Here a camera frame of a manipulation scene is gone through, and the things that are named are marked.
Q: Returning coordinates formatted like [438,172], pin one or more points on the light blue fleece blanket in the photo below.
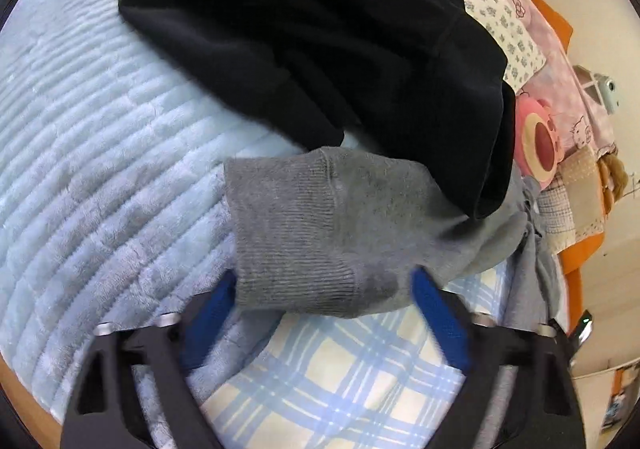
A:
[100,179]

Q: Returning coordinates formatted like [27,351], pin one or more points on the blue plaid cloth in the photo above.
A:
[325,379]

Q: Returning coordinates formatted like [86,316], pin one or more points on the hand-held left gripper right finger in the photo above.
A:
[440,319]

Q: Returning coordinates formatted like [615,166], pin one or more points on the black garment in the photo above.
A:
[325,54]

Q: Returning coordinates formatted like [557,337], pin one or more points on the brown plush toy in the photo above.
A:
[615,174]

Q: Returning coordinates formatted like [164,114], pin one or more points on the grey sweatshirt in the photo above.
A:
[325,229]

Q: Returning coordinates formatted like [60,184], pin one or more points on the beige checkered cushion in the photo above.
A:
[575,189]

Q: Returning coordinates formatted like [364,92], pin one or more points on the white floral cloth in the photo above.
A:
[505,29]

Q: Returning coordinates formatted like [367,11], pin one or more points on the mint instant camera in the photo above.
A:
[607,91]

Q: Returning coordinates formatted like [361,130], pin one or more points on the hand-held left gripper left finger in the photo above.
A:
[212,319]

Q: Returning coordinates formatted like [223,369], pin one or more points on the white shelf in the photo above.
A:
[585,79]

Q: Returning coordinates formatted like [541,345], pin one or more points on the pink printed blanket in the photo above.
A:
[565,94]

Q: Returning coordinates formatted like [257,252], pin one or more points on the pink plush toy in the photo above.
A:
[540,139]

